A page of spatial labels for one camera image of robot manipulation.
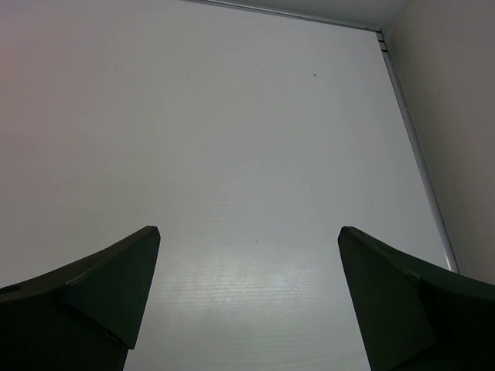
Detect aluminium table edge rail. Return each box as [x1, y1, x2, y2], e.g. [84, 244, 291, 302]
[204, 1, 459, 273]

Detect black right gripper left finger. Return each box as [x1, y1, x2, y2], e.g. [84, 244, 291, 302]
[1, 226, 161, 370]

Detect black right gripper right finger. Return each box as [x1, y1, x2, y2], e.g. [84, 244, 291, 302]
[338, 226, 494, 370]

